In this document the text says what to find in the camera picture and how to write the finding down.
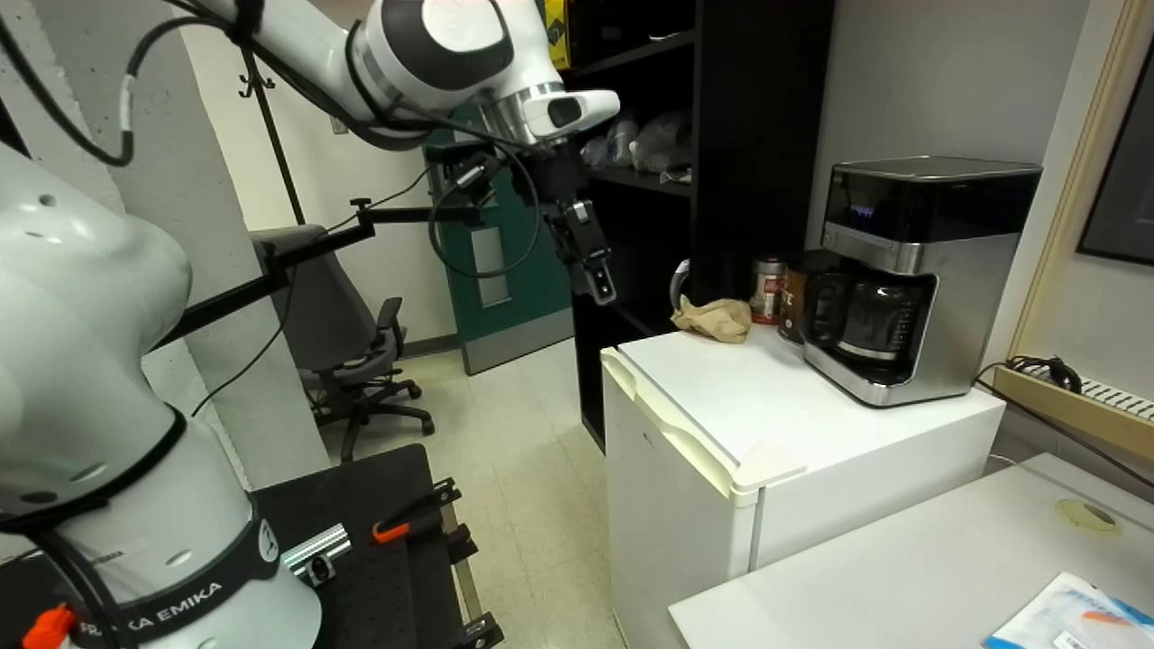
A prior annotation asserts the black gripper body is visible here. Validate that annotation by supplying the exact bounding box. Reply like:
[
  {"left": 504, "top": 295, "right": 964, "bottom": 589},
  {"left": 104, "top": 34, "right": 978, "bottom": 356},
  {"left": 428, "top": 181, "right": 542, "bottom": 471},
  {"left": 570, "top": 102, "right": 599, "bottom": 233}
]
[{"left": 523, "top": 137, "right": 607, "bottom": 259}]

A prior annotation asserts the green door panel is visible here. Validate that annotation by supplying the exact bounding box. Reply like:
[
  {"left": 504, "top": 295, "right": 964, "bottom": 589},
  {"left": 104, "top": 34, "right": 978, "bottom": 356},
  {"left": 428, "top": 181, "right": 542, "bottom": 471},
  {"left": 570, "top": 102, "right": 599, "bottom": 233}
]
[{"left": 421, "top": 125, "right": 576, "bottom": 378}]

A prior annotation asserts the yellow box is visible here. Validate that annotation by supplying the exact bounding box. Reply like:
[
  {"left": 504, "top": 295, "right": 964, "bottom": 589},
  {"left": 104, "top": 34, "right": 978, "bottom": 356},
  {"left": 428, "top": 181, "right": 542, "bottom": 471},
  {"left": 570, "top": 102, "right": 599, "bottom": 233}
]
[{"left": 539, "top": 0, "right": 576, "bottom": 74}]

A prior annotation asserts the small silver tin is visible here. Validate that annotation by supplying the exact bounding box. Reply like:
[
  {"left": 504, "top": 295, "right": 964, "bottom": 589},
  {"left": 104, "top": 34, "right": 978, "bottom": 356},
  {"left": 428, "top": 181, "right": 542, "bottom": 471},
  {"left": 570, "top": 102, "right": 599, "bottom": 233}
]
[{"left": 750, "top": 252, "right": 787, "bottom": 330}]

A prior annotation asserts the brown coffee can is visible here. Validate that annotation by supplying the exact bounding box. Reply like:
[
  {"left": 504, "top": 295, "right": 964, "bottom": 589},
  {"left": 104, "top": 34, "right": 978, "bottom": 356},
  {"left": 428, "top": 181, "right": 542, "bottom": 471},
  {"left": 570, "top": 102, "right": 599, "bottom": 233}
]
[{"left": 777, "top": 265, "right": 813, "bottom": 345}]

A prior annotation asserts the white mini fridge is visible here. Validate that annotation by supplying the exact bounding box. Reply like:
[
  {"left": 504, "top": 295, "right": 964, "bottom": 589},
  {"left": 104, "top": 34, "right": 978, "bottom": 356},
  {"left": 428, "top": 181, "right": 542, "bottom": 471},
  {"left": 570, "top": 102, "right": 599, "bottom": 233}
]
[{"left": 599, "top": 324, "right": 1009, "bottom": 649}]

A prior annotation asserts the black shelving unit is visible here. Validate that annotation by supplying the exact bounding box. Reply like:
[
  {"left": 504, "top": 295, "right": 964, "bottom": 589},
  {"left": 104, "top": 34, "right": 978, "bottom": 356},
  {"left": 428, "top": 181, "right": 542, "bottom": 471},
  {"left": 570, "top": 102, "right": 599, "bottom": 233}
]
[{"left": 559, "top": 0, "right": 839, "bottom": 455}]

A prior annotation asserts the black office chair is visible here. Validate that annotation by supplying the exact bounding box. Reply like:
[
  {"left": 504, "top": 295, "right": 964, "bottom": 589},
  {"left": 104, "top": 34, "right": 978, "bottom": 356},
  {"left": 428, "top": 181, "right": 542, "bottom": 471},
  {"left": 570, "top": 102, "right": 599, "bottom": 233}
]
[{"left": 298, "top": 295, "right": 439, "bottom": 470}]

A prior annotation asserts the black orange bar clamp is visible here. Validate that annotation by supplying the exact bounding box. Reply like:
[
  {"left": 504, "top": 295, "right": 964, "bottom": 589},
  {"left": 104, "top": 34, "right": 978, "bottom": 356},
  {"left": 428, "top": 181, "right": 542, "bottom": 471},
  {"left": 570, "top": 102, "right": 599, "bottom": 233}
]
[
  {"left": 368, "top": 475, "right": 466, "bottom": 551},
  {"left": 17, "top": 602, "right": 83, "bottom": 649}
]

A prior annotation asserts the black silver coffee maker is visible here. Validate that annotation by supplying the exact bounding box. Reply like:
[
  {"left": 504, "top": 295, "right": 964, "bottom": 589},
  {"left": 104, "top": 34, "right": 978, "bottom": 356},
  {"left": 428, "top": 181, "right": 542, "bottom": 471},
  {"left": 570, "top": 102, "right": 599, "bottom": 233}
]
[{"left": 802, "top": 153, "right": 1047, "bottom": 410}]

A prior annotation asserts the black robot cart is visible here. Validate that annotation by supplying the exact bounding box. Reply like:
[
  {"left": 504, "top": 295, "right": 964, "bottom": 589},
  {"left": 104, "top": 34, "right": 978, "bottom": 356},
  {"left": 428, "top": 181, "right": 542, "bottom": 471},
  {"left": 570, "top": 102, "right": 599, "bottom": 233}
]
[{"left": 0, "top": 439, "right": 510, "bottom": 649}]

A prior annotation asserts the large framed window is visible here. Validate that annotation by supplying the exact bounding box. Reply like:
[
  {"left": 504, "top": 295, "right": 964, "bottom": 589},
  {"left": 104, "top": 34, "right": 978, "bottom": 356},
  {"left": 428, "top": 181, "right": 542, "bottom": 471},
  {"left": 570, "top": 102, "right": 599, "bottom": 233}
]
[{"left": 1005, "top": 0, "right": 1154, "bottom": 366}]

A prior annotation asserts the blue white paper sheet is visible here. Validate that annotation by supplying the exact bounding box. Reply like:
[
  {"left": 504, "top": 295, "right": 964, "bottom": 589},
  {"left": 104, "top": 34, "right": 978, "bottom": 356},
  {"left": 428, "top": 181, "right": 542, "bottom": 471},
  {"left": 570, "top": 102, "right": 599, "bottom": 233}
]
[{"left": 981, "top": 571, "right": 1154, "bottom": 649}]

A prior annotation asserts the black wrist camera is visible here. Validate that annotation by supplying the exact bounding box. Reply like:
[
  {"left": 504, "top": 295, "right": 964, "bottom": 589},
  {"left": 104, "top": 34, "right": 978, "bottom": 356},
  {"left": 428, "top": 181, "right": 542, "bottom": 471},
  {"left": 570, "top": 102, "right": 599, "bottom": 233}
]
[{"left": 443, "top": 148, "right": 500, "bottom": 209}]

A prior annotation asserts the black camera tripod arm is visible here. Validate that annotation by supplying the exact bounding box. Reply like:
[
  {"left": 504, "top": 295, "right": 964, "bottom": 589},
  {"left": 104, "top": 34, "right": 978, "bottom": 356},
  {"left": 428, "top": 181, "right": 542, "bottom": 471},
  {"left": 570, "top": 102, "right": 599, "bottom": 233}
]
[{"left": 154, "top": 34, "right": 486, "bottom": 352}]

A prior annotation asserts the silver metal bracket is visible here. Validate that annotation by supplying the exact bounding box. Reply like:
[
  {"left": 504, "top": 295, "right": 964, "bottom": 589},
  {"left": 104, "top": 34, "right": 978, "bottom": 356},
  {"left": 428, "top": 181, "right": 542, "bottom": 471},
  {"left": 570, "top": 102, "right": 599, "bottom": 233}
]
[{"left": 279, "top": 520, "right": 357, "bottom": 589}]

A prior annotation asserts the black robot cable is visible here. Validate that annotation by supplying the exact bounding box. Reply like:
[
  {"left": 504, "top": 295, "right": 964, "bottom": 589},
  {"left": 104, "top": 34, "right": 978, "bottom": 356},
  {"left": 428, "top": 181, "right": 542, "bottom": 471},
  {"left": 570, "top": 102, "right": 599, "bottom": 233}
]
[{"left": 0, "top": 12, "right": 548, "bottom": 280}]

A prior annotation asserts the black cable bundle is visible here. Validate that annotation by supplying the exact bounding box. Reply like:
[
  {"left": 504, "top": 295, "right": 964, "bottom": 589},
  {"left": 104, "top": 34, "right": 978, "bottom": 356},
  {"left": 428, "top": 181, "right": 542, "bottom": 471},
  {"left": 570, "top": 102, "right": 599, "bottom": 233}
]
[{"left": 1005, "top": 349, "right": 1089, "bottom": 397}]

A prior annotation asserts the beige wall cable raceway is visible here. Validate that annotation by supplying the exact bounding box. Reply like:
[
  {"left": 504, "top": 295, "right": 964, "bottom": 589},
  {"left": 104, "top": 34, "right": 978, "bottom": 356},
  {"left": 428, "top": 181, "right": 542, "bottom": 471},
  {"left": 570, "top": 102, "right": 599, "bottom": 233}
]
[{"left": 984, "top": 361, "right": 1154, "bottom": 470}]

